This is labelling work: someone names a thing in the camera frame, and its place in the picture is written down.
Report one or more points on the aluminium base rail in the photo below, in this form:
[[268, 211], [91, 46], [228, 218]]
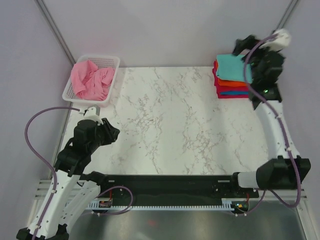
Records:
[[43, 187]]

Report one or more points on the left aluminium frame post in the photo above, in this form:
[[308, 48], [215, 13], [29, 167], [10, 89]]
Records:
[[44, 10]]

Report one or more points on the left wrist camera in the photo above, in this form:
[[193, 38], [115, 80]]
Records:
[[92, 113]]

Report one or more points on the blue folded t shirt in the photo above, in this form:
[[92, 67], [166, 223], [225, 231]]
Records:
[[234, 93]]

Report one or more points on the white slotted cable duct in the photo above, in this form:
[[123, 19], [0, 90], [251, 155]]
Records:
[[225, 205]]

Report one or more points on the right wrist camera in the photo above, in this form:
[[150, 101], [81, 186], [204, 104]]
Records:
[[280, 41]]

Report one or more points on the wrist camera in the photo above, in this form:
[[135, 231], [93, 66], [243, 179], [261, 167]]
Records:
[[280, 41], [92, 113]]

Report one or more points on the bottom magenta folded t shirt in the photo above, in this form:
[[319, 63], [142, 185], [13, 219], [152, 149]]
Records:
[[226, 96]]

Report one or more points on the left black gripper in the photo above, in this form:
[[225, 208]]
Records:
[[112, 133]]

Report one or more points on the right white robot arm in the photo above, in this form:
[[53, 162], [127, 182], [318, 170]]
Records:
[[285, 169]]

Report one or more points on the orange folded t shirt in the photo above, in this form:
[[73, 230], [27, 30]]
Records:
[[226, 83]]

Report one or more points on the pink t shirt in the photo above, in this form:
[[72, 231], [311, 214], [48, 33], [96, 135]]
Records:
[[90, 82]]

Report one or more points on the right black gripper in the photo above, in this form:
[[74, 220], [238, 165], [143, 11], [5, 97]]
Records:
[[247, 43]]

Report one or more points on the teal t shirt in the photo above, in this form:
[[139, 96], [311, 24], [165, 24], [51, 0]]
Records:
[[230, 67]]

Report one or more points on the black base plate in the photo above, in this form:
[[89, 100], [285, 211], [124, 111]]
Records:
[[165, 190]]

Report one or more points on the right aluminium frame post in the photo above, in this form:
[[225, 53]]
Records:
[[290, 9]]

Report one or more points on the aluminium frame post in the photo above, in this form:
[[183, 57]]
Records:
[[290, 9], [44, 10]]

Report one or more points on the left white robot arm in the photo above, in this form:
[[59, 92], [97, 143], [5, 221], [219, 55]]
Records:
[[57, 213]]

